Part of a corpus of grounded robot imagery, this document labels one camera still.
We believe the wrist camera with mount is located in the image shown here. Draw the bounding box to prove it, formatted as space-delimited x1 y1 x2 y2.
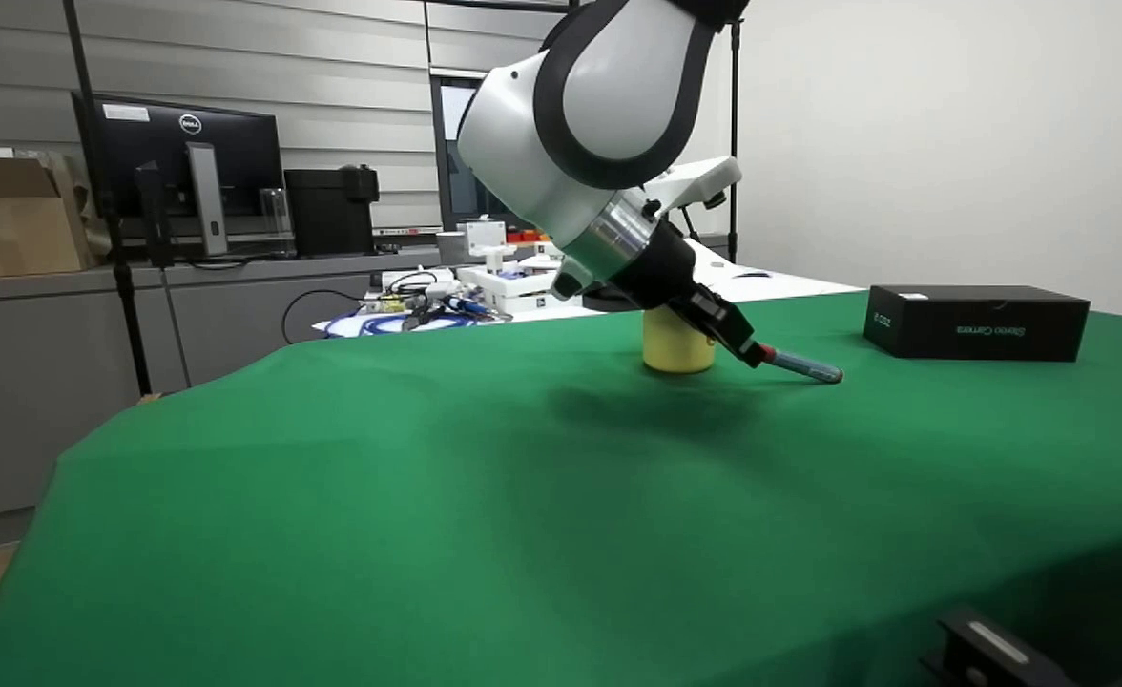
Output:
641 154 744 220

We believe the black stand pole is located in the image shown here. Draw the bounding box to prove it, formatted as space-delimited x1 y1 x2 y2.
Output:
62 0 157 401

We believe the black rectangular box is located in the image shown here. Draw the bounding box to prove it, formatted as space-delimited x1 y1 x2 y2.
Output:
863 281 1095 368

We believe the brown cardboard box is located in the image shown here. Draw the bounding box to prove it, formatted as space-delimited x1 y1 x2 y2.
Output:
0 147 103 281

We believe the thin black frame pole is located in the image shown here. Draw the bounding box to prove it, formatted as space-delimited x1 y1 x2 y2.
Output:
721 11 746 264

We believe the black Dell monitor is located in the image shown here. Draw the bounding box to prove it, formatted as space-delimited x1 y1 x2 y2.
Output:
71 91 288 258

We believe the blue white cable bundle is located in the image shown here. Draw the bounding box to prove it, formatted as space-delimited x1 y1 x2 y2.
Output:
310 291 494 343

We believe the yellow mug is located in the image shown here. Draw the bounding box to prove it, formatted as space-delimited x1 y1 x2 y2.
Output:
637 301 721 383

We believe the gray desk partition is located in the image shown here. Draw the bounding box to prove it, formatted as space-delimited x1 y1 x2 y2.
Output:
0 247 452 527

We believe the black clamp bracket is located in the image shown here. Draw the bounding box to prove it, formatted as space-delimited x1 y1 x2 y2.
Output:
919 608 1122 687

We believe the black desktop computer box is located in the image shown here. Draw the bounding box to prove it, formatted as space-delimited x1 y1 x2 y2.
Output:
282 163 382 258

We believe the large dark wall screen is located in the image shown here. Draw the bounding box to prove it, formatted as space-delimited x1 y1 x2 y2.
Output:
431 74 493 234

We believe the small white box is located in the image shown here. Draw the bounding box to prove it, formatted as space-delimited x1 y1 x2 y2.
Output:
463 212 510 256

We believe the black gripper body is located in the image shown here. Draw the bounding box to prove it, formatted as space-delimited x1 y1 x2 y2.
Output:
605 225 732 341

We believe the green table cloth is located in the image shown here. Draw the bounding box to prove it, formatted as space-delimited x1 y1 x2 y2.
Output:
0 285 1122 687

